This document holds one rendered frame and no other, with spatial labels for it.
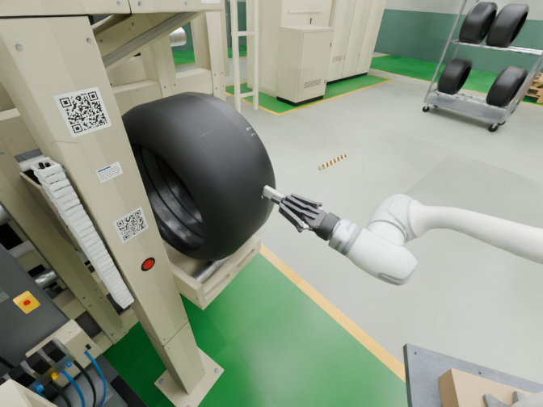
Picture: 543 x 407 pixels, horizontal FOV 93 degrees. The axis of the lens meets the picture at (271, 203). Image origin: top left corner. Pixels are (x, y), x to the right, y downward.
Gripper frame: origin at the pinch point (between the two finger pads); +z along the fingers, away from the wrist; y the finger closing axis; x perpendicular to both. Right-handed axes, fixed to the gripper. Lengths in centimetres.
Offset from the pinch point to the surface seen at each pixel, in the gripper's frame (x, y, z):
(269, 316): 123, -23, -4
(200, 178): -7.9, 16.2, 13.1
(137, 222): 4.1, 30.1, 22.1
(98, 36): -26, 5, 66
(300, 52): 60, -398, 203
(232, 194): -4.1, 11.8, 6.2
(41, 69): -32, 35, 27
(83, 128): -22.1, 33.0, 25.8
